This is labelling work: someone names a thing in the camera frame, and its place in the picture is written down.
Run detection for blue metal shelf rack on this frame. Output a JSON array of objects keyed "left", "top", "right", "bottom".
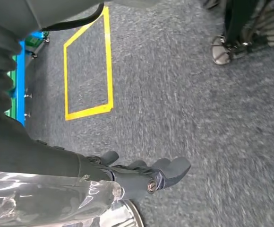
[{"left": 17, "top": 30, "right": 50, "bottom": 126}]

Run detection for empty green plastic crate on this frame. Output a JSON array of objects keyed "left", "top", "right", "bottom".
[{"left": 25, "top": 31, "right": 45, "bottom": 48}]

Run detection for yellow floor tape square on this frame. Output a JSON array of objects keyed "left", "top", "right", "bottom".
[{"left": 63, "top": 5, "right": 114, "bottom": 122}]

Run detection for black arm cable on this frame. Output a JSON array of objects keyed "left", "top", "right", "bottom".
[{"left": 41, "top": 2, "right": 105, "bottom": 32}]

